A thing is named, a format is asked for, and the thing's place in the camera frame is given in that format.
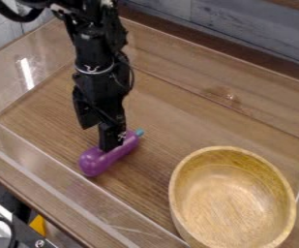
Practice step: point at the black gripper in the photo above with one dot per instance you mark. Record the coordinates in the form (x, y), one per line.
(98, 94)

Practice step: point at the purple toy eggplant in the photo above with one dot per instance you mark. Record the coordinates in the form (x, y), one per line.
(95, 161)

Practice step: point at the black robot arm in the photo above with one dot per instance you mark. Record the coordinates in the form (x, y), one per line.
(92, 25)

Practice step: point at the brown wooden bowl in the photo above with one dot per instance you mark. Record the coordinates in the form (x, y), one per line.
(231, 200)

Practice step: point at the yellow black equipment base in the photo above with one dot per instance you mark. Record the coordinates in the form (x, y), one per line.
(35, 233)

